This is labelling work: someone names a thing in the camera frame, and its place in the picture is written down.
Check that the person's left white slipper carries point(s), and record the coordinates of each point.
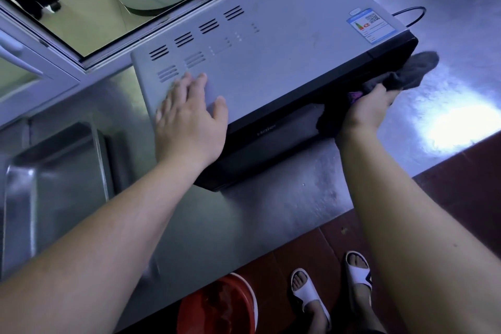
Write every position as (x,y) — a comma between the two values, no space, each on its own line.
(307,294)

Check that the person's right hand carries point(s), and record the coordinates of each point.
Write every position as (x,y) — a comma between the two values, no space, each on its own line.
(366,110)

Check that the white window frame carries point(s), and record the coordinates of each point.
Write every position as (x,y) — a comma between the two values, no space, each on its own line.
(47,63)

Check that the stainless steel tray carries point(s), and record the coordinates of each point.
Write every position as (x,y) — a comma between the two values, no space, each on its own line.
(47,196)

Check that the person's left hand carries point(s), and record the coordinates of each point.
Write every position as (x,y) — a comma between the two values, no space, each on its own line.
(188,126)

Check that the silver microwave black door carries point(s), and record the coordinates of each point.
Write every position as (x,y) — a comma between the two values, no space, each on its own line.
(274,52)

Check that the grey purple cloth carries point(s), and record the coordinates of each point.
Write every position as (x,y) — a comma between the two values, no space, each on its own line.
(411,71)

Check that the person's right forearm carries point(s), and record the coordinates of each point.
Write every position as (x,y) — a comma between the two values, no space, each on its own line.
(422,247)

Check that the person's left forearm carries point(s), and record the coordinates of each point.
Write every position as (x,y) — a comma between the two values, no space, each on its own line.
(86,259)

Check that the person's white slipper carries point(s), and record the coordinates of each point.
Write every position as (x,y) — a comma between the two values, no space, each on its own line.
(307,294)
(358,271)

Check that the person's right white slipper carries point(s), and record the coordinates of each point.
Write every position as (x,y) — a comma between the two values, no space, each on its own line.
(358,271)

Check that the red plastic bucket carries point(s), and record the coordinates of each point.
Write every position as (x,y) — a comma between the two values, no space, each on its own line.
(219,306)

